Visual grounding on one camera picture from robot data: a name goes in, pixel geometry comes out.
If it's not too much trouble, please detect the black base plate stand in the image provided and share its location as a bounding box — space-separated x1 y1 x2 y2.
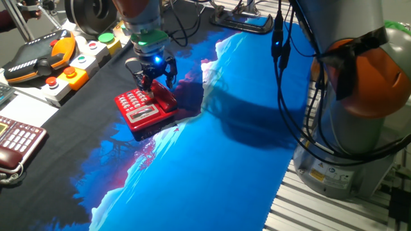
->
209 0 274 35

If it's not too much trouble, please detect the dark red sleeved forearm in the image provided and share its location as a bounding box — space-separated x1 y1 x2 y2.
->
0 9 23 33

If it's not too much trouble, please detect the black filament spool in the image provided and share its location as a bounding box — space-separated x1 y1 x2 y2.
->
64 0 118 36

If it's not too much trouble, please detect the blue landscape printed cloth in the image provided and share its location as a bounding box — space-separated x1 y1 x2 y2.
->
0 15 317 231

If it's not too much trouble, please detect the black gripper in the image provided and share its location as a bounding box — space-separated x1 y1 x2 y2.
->
124 44 179 99

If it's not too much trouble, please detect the white paper sheet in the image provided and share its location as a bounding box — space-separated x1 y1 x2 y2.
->
0 92 60 128

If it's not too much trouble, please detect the black orange teach pendant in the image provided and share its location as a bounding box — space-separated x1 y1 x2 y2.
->
2 29 77 85

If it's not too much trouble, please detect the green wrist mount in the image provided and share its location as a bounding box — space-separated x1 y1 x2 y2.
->
130 28 170 49

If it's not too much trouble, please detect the white box green button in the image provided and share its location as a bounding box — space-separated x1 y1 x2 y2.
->
69 54 100 78

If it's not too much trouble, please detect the maroon telephone handset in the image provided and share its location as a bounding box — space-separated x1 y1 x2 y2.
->
0 146 24 171

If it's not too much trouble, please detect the small white round object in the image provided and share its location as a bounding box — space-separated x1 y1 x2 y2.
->
73 34 88 49

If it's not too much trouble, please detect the grey coiled phone cord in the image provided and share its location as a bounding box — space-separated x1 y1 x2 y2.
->
0 162 26 187

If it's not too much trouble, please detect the yellow box green button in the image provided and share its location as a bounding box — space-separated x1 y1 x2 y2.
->
98 31 123 56

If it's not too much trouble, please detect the red telephone base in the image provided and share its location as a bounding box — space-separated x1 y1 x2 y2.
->
114 80 179 133

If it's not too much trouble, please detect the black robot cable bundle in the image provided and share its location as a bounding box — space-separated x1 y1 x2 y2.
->
166 0 411 167

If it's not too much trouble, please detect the maroon desk telephone base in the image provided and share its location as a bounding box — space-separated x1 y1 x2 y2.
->
0 115 48 176

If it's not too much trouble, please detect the person hand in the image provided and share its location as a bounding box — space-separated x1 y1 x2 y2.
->
19 3 42 21

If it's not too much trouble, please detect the red telephone handset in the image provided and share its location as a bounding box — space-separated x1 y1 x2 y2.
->
149 79 179 113

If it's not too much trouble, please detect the white box red button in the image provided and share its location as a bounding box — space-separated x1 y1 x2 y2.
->
41 76 71 103
80 40 110 64

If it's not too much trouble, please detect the black computer keyboard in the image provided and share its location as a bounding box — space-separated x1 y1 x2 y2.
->
0 82 16 105

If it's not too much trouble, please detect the grey metal tripod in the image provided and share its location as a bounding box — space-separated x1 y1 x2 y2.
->
1 0 65 42

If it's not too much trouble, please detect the orange box red button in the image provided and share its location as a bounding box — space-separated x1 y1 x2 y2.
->
57 66 90 91

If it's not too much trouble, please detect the green cloth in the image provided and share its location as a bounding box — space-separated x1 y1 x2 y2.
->
383 19 411 36

